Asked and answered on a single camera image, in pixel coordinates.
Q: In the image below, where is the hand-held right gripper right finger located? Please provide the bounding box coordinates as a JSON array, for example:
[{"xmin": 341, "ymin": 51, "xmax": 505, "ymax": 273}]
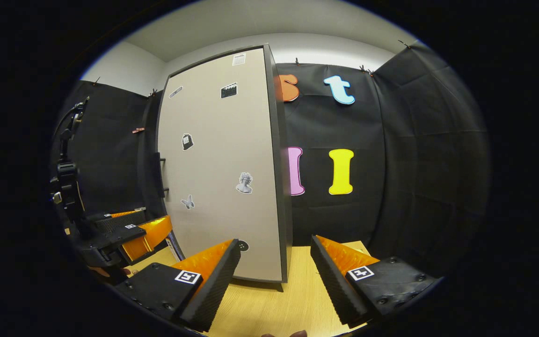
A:
[{"xmin": 310, "ymin": 235, "xmax": 440, "ymax": 329}]

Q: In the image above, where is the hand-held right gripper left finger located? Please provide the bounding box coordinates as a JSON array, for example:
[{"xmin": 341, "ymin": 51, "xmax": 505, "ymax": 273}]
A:
[{"xmin": 113, "ymin": 239, "xmax": 242, "ymax": 333}]

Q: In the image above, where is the grey cabinet door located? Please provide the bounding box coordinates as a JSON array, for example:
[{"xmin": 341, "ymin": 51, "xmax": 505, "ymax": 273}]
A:
[{"xmin": 156, "ymin": 47, "xmax": 283, "ymax": 283}]

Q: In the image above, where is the grey cabinet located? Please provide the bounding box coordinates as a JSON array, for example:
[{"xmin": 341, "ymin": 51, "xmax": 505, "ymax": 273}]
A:
[{"xmin": 262, "ymin": 44, "xmax": 294, "ymax": 292}]

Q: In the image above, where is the black backdrop cloth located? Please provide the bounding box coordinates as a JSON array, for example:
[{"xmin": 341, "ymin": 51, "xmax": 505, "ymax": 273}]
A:
[{"xmin": 50, "ymin": 40, "xmax": 492, "ymax": 277}]

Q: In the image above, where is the black door handle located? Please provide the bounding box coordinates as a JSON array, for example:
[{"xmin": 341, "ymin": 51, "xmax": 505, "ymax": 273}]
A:
[{"xmin": 157, "ymin": 157, "xmax": 170, "ymax": 198}]

